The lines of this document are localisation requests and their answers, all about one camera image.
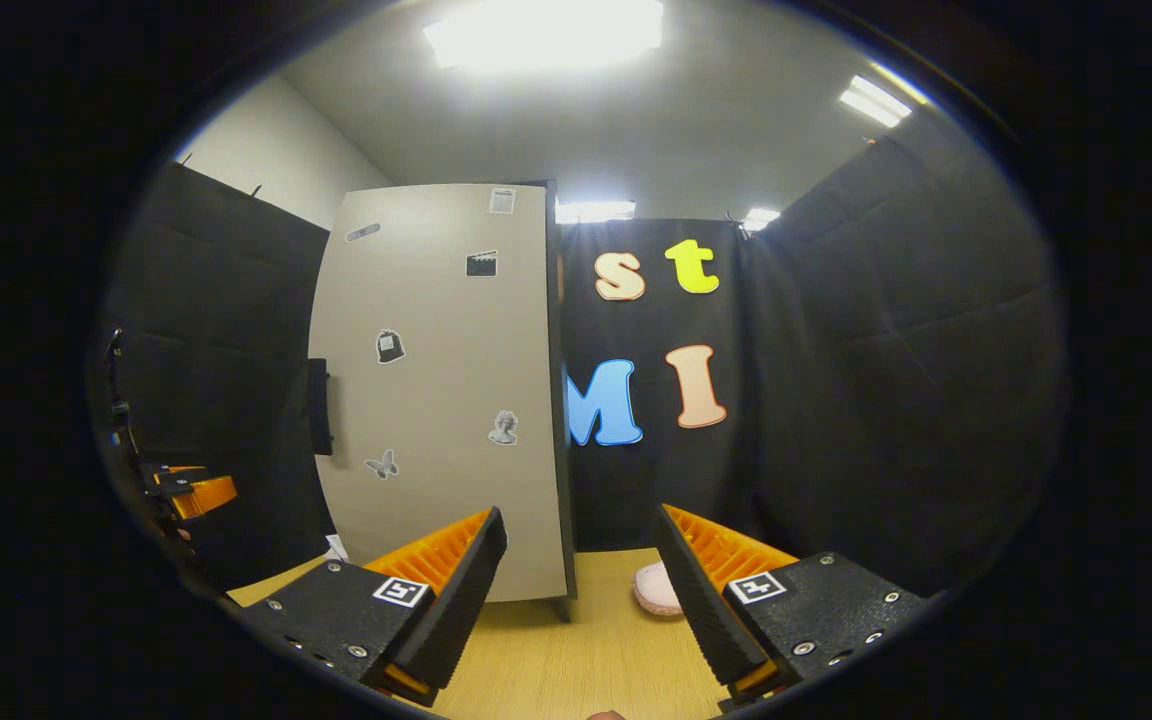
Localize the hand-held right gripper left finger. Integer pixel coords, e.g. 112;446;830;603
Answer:
236;505;509;709

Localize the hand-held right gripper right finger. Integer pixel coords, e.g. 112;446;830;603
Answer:
655;503;932;713

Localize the dark grey cabinet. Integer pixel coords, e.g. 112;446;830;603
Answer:
308;178;580;623

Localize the black door handle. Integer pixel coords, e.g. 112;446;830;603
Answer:
306;357;335;458

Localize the black backdrop cloth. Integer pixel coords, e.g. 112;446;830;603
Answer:
96;130;1067;601

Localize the large ceiling light panel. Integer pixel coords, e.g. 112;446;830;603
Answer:
424;0;665;71

